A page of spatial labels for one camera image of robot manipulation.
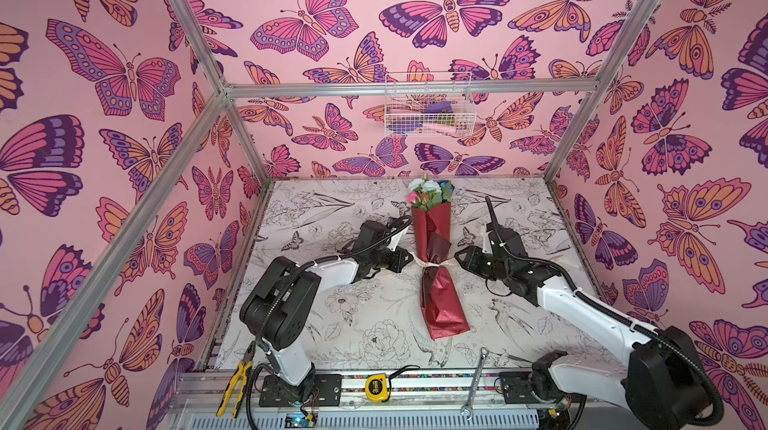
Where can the green circuit board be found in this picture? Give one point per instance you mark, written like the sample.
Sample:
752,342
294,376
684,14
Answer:
298,420

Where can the aluminium frame post left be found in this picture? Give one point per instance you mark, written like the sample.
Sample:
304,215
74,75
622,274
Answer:
221,90

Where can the silver combination wrench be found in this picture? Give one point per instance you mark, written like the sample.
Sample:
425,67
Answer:
467,410

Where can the dark red wrapping paper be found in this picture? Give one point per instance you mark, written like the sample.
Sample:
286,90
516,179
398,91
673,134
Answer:
440,304

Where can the yellow handled pliers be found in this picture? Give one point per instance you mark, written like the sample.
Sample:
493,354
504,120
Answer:
238,380

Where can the blue fake rose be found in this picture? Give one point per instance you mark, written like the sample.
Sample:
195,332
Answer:
447,189

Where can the cream satin ribbon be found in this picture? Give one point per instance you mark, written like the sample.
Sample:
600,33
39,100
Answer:
424,264

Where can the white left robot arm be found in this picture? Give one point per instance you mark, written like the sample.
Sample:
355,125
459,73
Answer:
277,308

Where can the yellow tape measure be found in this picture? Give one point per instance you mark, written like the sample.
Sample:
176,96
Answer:
377,388

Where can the small pink fake rose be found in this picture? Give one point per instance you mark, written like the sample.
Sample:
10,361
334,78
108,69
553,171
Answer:
413,197

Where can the white fake rose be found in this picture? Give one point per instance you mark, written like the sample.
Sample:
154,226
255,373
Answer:
429,193

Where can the white wire basket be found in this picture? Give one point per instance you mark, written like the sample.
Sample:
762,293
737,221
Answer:
452,115

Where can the aluminium frame crossbar back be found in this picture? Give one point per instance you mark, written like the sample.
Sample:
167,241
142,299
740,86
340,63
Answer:
382,88

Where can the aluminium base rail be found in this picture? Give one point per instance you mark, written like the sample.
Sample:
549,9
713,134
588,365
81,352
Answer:
445,389

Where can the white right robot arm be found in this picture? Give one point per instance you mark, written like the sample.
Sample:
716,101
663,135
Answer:
658,376

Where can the aluminium frame post right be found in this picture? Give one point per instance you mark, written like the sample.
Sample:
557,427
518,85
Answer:
634,24

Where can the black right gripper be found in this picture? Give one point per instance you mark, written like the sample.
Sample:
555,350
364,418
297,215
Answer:
489,248

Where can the aluminium frame post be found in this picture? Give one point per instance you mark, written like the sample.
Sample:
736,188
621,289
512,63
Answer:
634,24
221,90

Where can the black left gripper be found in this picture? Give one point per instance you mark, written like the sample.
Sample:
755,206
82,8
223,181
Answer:
400,262

